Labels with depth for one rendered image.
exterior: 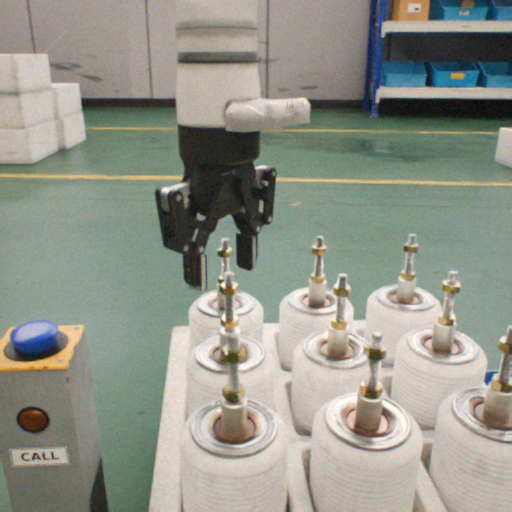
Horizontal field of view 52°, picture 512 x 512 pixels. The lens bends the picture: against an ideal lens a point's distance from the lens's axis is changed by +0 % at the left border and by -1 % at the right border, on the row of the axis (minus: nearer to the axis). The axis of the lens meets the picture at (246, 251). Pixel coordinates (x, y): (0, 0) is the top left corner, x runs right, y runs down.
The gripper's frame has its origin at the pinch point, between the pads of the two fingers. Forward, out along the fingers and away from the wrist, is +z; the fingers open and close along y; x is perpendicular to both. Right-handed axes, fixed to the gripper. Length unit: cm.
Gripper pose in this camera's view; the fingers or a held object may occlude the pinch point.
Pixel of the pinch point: (222, 266)
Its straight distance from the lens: 52.4
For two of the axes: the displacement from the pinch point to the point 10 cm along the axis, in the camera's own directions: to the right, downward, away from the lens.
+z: 0.1, 9.3, 3.6
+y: -6.8, 2.7, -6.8
